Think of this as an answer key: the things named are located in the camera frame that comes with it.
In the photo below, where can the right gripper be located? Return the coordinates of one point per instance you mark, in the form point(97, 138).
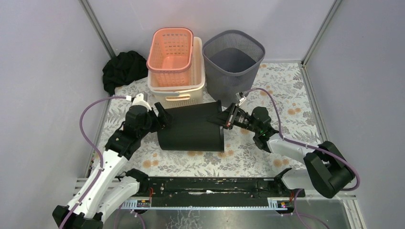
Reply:
point(226, 118)

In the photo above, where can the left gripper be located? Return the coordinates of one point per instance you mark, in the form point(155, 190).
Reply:
point(156, 117)

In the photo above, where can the black round waste bin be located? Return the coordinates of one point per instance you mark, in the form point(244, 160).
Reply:
point(190, 129)

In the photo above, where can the pink plastic basket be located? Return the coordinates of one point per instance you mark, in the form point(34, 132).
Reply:
point(170, 57)

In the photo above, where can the grey ribbed waste bin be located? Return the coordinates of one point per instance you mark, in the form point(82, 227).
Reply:
point(231, 59)

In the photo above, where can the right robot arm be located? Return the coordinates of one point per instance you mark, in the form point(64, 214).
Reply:
point(326, 169)

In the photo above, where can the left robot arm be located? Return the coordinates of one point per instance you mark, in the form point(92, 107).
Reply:
point(93, 204)

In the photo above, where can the cream plastic basket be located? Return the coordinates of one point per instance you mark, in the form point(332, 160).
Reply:
point(178, 96)

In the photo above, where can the black cloth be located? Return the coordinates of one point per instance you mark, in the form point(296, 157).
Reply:
point(122, 70)

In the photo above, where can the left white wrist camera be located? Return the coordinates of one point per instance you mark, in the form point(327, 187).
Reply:
point(139, 99)

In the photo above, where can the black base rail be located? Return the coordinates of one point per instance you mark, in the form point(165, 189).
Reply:
point(213, 192)

